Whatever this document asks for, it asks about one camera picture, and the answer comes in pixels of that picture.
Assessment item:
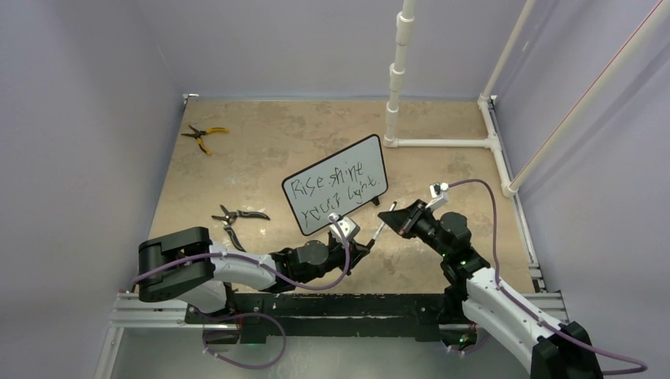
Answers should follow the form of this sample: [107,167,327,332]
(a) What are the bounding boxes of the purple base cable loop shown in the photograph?
[201,313,288,370]

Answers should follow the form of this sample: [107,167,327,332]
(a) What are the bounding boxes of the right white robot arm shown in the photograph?
[378,200,604,378]

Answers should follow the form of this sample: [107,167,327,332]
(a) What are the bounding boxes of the white PVC pipe frame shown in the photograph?
[382,0,670,200]

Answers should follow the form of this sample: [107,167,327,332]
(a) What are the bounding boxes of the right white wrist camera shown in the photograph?
[427,182,449,211]

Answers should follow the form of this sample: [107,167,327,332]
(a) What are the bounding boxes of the small black-framed whiteboard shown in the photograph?
[281,134,389,236]

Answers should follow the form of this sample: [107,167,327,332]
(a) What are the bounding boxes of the yellow handled pliers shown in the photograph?
[181,125,229,156]

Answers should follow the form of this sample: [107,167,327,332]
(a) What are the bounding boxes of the white whiteboard marker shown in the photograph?
[366,201,397,250]

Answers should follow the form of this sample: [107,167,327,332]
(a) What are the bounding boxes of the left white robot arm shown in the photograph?
[133,227,375,323]

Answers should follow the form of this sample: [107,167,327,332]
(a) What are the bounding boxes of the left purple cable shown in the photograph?
[131,214,352,292]

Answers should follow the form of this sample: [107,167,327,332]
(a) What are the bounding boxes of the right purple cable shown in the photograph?
[445,178,649,377]

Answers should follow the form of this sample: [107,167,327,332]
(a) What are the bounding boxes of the black handled pliers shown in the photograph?
[211,204,272,255]

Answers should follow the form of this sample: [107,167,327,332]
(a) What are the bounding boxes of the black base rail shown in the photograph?
[110,291,571,347]

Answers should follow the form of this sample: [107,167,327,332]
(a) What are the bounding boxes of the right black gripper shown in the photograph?
[379,199,451,258]

